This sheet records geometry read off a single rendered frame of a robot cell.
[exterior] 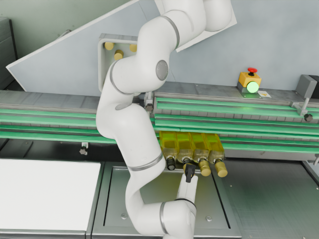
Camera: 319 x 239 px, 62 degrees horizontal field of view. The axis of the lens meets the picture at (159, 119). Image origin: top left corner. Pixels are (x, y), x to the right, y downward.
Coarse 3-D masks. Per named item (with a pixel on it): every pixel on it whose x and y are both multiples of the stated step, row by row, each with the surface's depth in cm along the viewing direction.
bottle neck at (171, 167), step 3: (168, 156) 94; (171, 156) 94; (168, 159) 93; (171, 159) 92; (168, 162) 92; (171, 162) 91; (174, 162) 92; (168, 165) 91; (171, 165) 93; (174, 165) 91; (168, 168) 91; (171, 168) 92; (174, 168) 91
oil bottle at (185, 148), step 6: (180, 132) 106; (186, 132) 106; (180, 138) 102; (186, 138) 102; (180, 144) 99; (186, 144) 99; (180, 150) 96; (186, 150) 96; (192, 150) 96; (180, 156) 96; (192, 156) 96; (180, 162) 97
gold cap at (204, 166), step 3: (201, 162) 93; (204, 162) 92; (207, 162) 93; (201, 165) 92; (204, 165) 91; (207, 165) 91; (201, 168) 91; (204, 168) 90; (207, 168) 90; (201, 171) 90; (204, 171) 90; (207, 171) 90; (210, 171) 90; (201, 174) 91; (204, 174) 91; (207, 174) 91
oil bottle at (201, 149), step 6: (192, 132) 106; (192, 138) 103; (198, 138) 103; (204, 138) 103; (192, 144) 101; (198, 144) 99; (204, 144) 100; (198, 150) 96; (204, 150) 97; (198, 156) 96; (204, 156) 96; (198, 162) 97
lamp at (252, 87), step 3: (252, 81) 110; (249, 84) 110; (252, 84) 109; (255, 84) 109; (246, 87) 112; (249, 87) 110; (252, 87) 109; (255, 87) 109; (258, 87) 110; (249, 90) 110; (252, 90) 110; (255, 90) 110
